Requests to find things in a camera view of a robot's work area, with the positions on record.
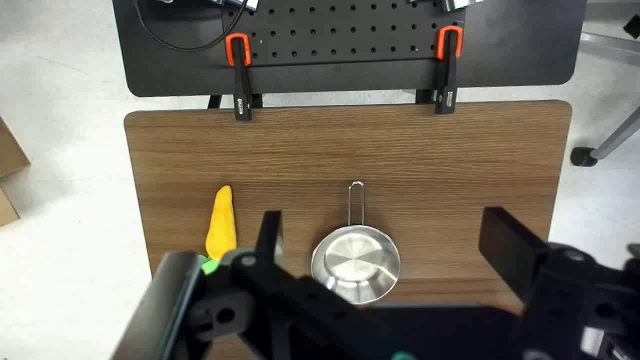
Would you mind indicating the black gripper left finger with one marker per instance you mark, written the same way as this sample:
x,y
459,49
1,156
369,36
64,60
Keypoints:
x,y
271,236

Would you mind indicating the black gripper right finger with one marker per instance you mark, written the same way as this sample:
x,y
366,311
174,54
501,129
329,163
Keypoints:
x,y
510,246

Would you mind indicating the grey office chair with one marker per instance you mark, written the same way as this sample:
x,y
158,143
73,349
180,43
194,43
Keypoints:
x,y
621,132

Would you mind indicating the orange and black spring clamp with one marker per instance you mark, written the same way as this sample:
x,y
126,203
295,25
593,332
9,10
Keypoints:
x,y
238,67
448,62

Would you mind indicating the black perforated breadboard table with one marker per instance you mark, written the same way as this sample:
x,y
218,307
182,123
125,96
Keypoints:
x,y
333,60

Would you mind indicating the brown cardboard box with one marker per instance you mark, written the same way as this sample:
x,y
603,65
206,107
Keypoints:
x,y
11,151

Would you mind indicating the short aluminium extrusion rail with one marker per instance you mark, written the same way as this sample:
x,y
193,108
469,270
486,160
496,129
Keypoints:
x,y
242,2

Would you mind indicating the long aluminium extrusion rail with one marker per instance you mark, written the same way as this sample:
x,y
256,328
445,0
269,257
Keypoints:
x,y
461,2

